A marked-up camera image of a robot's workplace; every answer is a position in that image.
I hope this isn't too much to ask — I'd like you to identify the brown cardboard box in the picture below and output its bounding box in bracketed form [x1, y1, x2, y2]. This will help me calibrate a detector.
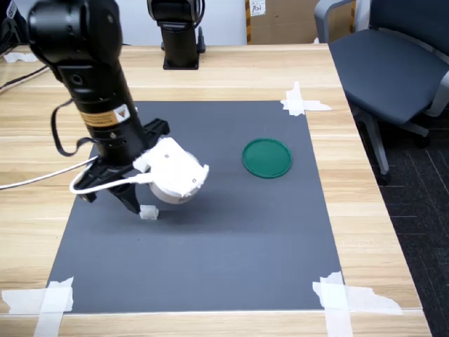
[245, 0, 357, 46]

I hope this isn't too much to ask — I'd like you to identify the small crumpled white tape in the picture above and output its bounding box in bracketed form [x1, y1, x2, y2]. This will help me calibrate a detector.
[2, 51, 38, 64]

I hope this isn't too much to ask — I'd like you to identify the dark blue office chair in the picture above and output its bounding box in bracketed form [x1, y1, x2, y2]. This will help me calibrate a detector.
[314, 0, 449, 187]

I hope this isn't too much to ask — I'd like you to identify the white camera cable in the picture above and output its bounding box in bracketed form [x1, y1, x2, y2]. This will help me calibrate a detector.
[0, 156, 155, 196]

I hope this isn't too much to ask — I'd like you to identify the dark grey mat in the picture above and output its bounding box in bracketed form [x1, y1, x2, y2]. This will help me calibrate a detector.
[46, 100, 347, 315]

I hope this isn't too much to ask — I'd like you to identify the small white plastic terminal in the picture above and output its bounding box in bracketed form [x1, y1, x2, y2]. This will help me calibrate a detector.
[139, 204, 161, 221]

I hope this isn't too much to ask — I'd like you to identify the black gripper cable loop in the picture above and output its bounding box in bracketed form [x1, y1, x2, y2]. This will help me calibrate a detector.
[51, 99, 101, 158]

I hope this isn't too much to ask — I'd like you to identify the black object white label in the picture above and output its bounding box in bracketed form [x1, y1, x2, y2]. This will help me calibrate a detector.
[0, 0, 31, 53]

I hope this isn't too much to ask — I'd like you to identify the round green lid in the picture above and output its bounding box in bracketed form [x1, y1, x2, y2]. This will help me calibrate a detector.
[241, 137, 293, 180]

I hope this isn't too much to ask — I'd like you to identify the black table cable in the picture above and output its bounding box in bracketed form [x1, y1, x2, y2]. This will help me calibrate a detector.
[0, 65, 50, 94]

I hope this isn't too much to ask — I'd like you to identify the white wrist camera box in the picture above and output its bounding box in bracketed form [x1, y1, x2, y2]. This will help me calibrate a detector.
[132, 136, 210, 205]

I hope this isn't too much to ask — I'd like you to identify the white tape piece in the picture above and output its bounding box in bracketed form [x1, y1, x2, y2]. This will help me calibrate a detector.
[1, 276, 75, 337]
[311, 270, 404, 337]
[279, 81, 333, 118]

